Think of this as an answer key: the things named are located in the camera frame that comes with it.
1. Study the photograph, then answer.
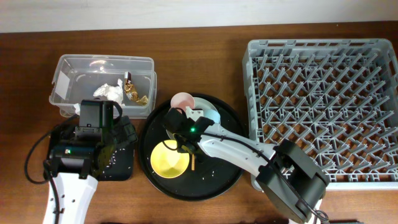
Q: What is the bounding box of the grey dishwasher rack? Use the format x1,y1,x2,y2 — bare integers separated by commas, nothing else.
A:
242,39,397,190

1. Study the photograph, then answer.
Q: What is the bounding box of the clear plastic bin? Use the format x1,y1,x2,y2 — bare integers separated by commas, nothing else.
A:
49,54,157,119

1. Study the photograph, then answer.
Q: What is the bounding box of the black rectangular tray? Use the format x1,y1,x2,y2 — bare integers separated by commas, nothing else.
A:
43,123,137,182

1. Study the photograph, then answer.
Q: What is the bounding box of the gold foil wrapper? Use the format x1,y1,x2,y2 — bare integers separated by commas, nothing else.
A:
124,72,149,106

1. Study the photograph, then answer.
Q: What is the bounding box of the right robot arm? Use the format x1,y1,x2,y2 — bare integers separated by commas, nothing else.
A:
163,108,330,223

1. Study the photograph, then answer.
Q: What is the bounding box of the round black tray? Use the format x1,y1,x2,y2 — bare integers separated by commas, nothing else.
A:
137,100,243,201

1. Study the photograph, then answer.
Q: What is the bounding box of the light blue cup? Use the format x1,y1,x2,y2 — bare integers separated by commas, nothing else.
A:
204,109,221,124

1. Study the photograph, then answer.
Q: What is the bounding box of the wooden chopstick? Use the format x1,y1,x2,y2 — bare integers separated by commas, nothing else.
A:
191,154,195,171

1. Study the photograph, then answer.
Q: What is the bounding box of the grey plate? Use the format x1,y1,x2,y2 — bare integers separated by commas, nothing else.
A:
164,96,220,141

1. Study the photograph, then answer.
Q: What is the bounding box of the yellow bowl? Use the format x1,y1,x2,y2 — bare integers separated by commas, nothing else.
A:
150,139,190,179

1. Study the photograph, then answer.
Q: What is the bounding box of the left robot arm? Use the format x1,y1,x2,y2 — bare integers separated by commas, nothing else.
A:
44,116,137,223

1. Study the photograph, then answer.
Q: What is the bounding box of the pink cup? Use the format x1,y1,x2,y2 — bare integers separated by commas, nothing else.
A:
170,92,195,110

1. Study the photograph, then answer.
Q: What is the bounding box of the white tissue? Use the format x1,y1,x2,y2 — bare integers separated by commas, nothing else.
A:
93,79,124,105

